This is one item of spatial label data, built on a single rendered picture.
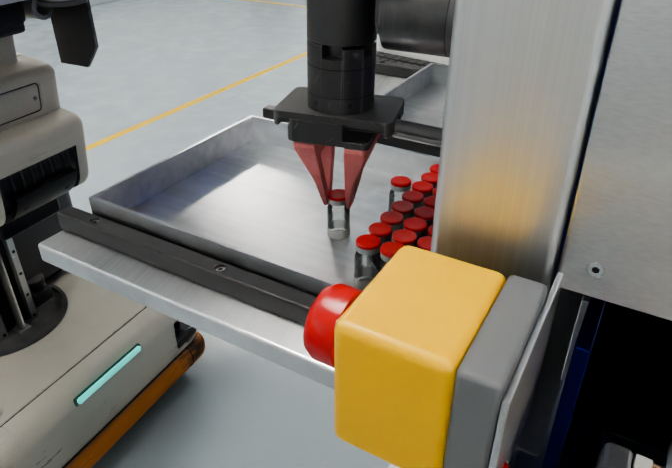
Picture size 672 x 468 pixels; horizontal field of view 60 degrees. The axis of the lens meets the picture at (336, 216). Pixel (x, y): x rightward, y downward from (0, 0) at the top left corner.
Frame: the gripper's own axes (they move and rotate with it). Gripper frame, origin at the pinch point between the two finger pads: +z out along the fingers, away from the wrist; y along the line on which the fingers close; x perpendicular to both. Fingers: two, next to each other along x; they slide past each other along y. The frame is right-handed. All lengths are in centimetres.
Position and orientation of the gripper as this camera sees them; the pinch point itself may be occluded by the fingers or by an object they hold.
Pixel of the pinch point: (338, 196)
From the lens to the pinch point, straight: 55.4
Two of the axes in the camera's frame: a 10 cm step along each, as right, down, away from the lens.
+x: 2.8, -4.9, 8.3
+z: -0.2, 8.6, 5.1
